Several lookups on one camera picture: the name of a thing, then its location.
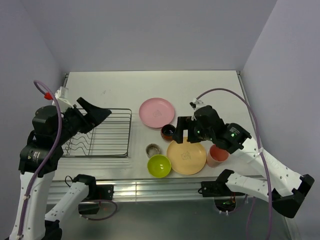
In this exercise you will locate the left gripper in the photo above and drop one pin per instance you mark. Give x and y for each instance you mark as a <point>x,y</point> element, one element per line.
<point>96,114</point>

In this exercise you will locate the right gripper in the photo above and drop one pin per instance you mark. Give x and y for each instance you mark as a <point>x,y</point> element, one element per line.
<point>184,122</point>

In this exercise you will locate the orange mug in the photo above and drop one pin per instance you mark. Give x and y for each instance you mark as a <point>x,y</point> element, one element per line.
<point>167,132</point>

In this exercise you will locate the pink plate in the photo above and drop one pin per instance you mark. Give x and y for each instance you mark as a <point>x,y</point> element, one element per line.
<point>156,112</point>

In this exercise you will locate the small speckled grey cup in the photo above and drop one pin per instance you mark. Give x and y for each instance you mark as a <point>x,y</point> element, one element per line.
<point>152,149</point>

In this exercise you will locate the pink cup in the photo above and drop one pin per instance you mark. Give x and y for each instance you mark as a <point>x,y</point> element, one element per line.
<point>216,156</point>

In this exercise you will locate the green bowl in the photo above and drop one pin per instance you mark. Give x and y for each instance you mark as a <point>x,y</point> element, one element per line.
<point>159,166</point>

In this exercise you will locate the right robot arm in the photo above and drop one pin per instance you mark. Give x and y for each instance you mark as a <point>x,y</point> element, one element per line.
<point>283,188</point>

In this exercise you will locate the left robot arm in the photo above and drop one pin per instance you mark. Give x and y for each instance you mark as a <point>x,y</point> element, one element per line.
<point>52,128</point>

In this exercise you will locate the yellow plate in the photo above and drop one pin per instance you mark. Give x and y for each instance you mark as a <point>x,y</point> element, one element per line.
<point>186,158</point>

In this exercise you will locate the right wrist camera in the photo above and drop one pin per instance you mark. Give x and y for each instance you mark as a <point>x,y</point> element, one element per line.
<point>196,104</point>

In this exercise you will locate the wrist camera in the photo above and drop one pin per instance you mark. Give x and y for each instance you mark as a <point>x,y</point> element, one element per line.
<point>61,96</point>
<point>196,104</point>

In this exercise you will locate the metal wire dish rack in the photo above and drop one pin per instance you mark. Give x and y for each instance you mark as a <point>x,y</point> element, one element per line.
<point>110,139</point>

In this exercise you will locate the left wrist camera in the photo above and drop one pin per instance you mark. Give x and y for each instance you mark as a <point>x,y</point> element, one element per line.
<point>61,96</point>

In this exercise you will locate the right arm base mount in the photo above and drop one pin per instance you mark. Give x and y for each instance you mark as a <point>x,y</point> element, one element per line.
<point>226,201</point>

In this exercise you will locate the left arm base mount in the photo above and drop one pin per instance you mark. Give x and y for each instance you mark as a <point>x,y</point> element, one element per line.
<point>96,194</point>

